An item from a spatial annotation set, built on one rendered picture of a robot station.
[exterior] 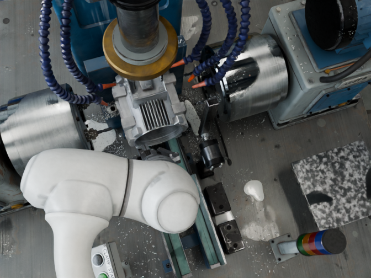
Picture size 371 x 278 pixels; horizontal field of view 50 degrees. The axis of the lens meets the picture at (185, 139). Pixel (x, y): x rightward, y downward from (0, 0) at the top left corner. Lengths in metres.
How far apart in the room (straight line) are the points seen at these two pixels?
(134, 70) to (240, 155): 0.64
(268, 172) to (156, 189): 0.86
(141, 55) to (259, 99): 0.42
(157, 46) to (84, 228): 0.48
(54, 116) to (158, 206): 0.56
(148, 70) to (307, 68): 0.50
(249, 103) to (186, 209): 0.61
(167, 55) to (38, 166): 0.44
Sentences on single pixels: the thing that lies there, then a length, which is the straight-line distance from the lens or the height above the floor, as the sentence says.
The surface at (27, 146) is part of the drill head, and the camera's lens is 1.12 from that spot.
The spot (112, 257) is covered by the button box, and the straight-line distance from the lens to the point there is 1.11.
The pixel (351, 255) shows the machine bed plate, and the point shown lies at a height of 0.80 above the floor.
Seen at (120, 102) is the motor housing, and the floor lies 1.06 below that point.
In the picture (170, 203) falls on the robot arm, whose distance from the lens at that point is 0.62.
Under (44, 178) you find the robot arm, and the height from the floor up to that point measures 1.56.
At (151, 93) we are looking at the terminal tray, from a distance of 1.15.
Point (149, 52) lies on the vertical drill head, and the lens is 0.94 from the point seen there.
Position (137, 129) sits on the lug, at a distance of 1.14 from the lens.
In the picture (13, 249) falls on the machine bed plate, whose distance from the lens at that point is 1.45.
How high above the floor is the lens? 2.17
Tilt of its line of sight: 72 degrees down
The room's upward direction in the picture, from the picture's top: 10 degrees clockwise
